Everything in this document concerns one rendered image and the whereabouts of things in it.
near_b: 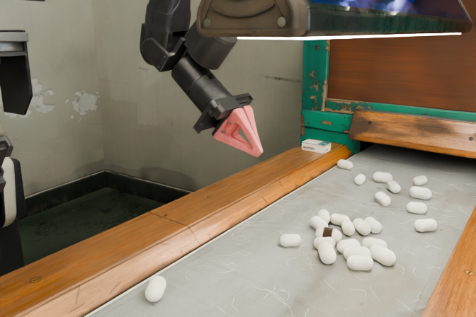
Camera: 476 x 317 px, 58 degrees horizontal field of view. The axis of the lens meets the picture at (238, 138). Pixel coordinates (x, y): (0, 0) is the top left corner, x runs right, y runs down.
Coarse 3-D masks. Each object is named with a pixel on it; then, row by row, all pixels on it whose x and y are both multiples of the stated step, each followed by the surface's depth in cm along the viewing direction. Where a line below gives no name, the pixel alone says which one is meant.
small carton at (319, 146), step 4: (308, 140) 103; (312, 140) 103; (316, 140) 103; (304, 144) 102; (308, 144) 101; (312, 144) 101; (316, 144) 100; (320, 144) 100; (324, 144) 100; (328, 144) 100; (304, 148) 102; (308, 148) 101; (312, 148) 101; (316, 148) 100; (320, 148) 100; (324, 148) 99; (328, 148) 101; (320, 152) 100; (324, 152) 99
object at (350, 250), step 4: (348, 248) 57; (352, 248) 57; (356, 248) 57; (360, 248) 57; (364, 248) 57; (344, 252) 57; (348, 252) 57; (352, 252) 57; (356, 252) 57; (360, 252) 57; (364, 252) 57; (368, 252) 57; (344, 256) 57; (348, 256) 57
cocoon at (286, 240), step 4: (280, 236) 62; (284, 236) 61; (288, 236) 61; (292, 236) 61; (296, 236) 61; (280, 240) 61; (284, 240) 61; (288, 240) 61; (292, 240) 61; (296, 240) 61; (300, 240) 61; (284, 244) 61; (288, 244) 61; (292, 244) 61; (296, 244) 61
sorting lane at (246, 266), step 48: (336, 192) 82; (432, 192) 82; (240, 240) 64; (384, 240) 64; (432, 240) 64; (144, 288) 52; (192, 288) 52; (240, 288) 52; (288, 288) 52; (336, 288) 52; (384, 288) 52; (432, 288) 52
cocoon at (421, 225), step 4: (416, 220) 66; (420, 220) 66; (424, 220) 66; (428, 220) 66; (432, 220) 66; (416, 224) 66; (420, 224) 65; (424, 224) 65; (428, 224) 65; (432, 224) 65; (436, 224) 66; (416, 228) 66; (420, 228) 65; (424, 228) 65; (428, 228) 65; (432, 228) 65
